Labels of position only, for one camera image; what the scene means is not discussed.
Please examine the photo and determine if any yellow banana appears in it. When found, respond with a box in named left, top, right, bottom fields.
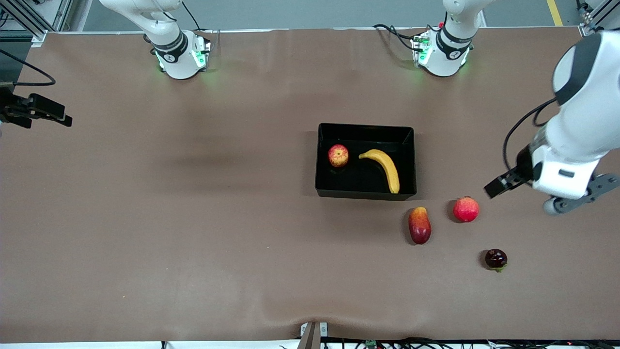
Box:
left=358, top=149, right=401, bottom=194

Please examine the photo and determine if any black plastic box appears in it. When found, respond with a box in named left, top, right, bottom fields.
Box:
left=315, top=123, right=417, bottom=201

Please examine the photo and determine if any red yellow apple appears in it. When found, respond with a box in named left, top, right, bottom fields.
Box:
left=328, top=144, right=349, bottom=168

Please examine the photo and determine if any round red pomegranate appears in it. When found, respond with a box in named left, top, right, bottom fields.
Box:
left=453, top=196, right=480, bottom=223

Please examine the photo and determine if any dark purple mangosteen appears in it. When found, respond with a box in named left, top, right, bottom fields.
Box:
left=485, top=249, right=508, bottom=272

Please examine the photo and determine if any red mango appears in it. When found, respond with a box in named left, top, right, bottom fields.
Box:
left=408, top=206, right=432, bottom=245

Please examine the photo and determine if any yellow floor tape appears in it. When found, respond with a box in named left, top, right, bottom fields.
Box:
left=546, top=0, right=563, bottom=27

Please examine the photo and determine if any brown table cover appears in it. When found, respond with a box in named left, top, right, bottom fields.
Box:
left=0, top=27, right=620, bottom=343

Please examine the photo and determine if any metal table clamp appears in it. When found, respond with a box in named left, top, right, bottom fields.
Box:
left=296, top=321, right=328, bottom=349

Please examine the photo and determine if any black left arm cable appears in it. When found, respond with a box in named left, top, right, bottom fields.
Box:
left=503, top=97, right=558, bottom=175

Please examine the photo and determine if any aluminium frame post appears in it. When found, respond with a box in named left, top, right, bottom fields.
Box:
left=0, top=0, right=73, bottom=47
left=575, top=0, right=620, bottom=37

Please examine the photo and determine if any thin black base cable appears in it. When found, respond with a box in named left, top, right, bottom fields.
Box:
left=182, top=0, right=204, bottom=32

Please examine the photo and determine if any black base cable bundle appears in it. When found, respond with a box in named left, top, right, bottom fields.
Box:
left=372, top=23, right=422, bottom=51

